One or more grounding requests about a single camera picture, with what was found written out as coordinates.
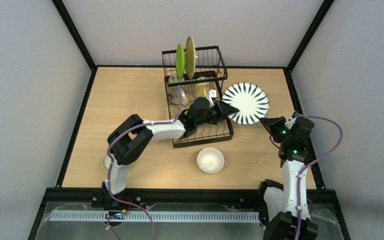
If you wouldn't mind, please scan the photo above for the green plate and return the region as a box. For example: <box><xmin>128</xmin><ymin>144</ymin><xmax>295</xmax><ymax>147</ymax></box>
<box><xmin>175</xmin><ymin>43</ymin><xmax>186</xmax><ymax>79</ymax></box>

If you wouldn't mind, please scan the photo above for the blue striped white plate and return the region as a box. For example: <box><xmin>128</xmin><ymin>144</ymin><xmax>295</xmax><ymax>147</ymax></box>
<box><xmin>221</xmin><ymin>82</ymin><xmax>270</xmax><ymax>125</ymax></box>

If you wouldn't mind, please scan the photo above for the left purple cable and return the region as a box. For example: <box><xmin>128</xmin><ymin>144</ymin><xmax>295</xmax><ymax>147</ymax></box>
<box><xmin>105</xmin><ymin>84</ymin><xmax>200</xmax><ymax>240</ymax></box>

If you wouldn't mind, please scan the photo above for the round bamboo tray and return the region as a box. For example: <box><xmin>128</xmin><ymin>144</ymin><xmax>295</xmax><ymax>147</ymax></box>
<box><xmin>185</xmin><ymin>36</ymin><xmax>197</xmax><ymax>80</ymax></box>

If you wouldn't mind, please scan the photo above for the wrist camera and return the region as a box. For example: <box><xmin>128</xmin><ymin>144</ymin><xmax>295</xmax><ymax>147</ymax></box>
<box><xmin>205</xmin><ymin>89</ymin><xmax>217</xmax><ymax>107</ymax></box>
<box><xmin>284</xmin><ymin>112</ymin><xmax>300</xmax><ymax>130</ymax></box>

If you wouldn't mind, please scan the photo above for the white ceramic bowl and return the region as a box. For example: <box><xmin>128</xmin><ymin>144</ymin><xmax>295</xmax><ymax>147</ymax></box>
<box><xmin>196</xmin><ymin>147</ymin><xmax>225</xmax><ymax>174</ymax></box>

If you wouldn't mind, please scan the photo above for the white slotted cable duct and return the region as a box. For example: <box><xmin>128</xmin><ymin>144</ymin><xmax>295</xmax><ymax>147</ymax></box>
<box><xmin>48</xmin><ymin>210</ymin><xmax>260</xmax><ymax>223</ymax></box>

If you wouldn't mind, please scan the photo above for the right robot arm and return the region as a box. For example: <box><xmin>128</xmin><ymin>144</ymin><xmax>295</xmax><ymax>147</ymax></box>
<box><xmin>258</xmin><ymin>116</ymin><xmax>319</xmax><ymax>240</ymax></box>

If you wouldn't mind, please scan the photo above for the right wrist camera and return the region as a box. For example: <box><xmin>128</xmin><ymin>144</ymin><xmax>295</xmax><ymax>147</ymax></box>
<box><xmin>284</xmin><ymin>112</ymin><xmax>300</xmax><ymax>130</ymax></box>

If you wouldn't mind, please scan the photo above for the clear glass cup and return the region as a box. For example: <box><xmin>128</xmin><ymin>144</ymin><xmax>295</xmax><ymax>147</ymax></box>
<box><xmin>168</xmin><ymin>74</ymin><xmax>189</xmax><ymax>106</ymax></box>

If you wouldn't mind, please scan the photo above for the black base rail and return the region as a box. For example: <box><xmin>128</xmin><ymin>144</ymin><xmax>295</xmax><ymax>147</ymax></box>
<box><xmin>44</xmin><ymin>187</ymin><xmax>337</xmax><ymax>210</ymax></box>

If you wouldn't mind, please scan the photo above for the left circuit board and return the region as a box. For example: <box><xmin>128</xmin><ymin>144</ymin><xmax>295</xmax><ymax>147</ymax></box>
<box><xmin>105</xmin><ymin>209</ymin><xmax>130</xmax><ymax>221</ymax></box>

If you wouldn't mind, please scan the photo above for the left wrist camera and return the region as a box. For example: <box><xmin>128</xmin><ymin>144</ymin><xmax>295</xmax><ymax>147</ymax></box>
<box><xmin>205</xmin><ymin>89</ymin><xmax>217</xmax><ymax>107</ymax></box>

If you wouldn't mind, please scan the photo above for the black wire dish rack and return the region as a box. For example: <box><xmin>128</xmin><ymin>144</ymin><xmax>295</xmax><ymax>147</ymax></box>
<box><xmin>161</xmin><ymin>45</ymin><xmax>234</xmax><ymax>148</ymax></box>

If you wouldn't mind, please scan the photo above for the yellow mug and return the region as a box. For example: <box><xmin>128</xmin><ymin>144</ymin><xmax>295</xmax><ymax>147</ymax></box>
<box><xmin>193</xmin><ymin>82</ymin><xmax>211</xmax><ymax>98</ymax></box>

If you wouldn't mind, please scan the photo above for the white bowl dark rim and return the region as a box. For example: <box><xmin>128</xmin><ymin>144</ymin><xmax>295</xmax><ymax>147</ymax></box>
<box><xmin>104</xmin><ymin>154</ymin><xmax>112</xmax><ymax>170</ymax></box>

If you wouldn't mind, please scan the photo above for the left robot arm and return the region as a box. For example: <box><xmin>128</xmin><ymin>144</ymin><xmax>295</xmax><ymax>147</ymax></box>
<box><xmin>103</xmin><ymin>97</ymin><xmax>240</xmax><ymax>196</ymax></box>

